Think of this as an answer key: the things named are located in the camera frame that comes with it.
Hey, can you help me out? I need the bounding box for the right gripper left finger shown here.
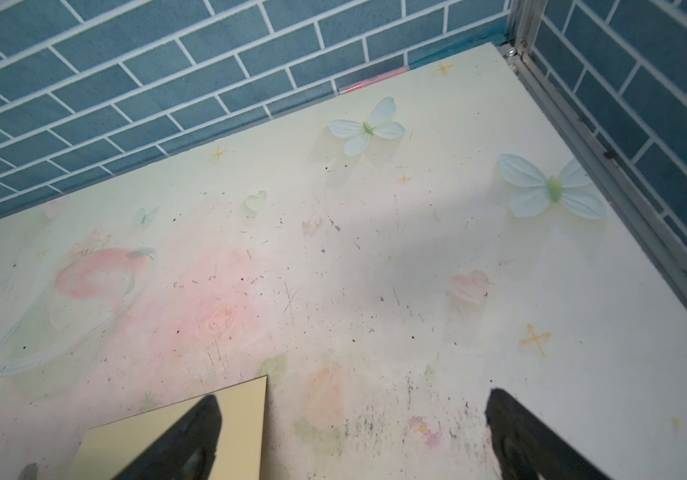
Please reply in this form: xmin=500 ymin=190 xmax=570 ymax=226
xmin=114 ymin=394 xmax=222 ymax=480

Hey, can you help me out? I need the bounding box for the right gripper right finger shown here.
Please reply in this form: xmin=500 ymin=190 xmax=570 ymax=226
xmin=485 ymin=388 xmax=609 ymax=480

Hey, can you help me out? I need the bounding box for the yellow envelope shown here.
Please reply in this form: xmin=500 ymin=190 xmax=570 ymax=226
xmin=67 ymin=376 xmax=267 ymax=479

